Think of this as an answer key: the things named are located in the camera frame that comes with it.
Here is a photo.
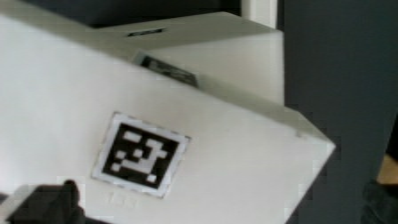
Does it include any white rectangular block with tags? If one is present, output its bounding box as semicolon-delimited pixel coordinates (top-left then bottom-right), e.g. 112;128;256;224
0;22;335;224

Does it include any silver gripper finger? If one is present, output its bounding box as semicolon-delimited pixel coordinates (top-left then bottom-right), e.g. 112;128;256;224
0;180;111;224

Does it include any white cabinet box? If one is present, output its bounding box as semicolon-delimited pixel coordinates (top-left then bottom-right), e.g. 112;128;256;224
0;0;285;107

